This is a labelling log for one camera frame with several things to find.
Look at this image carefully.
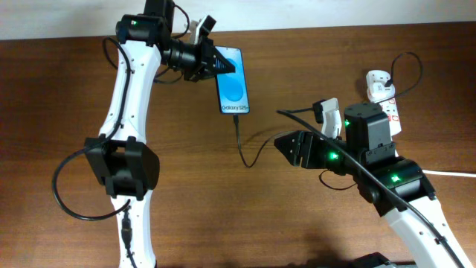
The blue Samsung Galaxy smartphone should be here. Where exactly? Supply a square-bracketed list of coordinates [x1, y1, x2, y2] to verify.
[216, 47, 250, 115]

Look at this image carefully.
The black USB charging cable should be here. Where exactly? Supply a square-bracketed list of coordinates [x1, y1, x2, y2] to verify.
[232, 51, 424, 169]

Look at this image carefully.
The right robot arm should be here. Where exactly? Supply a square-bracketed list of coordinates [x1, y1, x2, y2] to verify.
[274, 103, 472, 267]

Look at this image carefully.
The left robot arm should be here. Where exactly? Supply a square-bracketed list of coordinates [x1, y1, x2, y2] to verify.
[85, 1, 235, 267]

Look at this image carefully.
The white USB charger plug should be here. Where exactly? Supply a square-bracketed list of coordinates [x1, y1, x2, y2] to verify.
[366, 70, 396, 103]

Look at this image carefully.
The white power strip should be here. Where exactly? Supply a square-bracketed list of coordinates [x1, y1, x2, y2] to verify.
[380, 98, 402, 136]

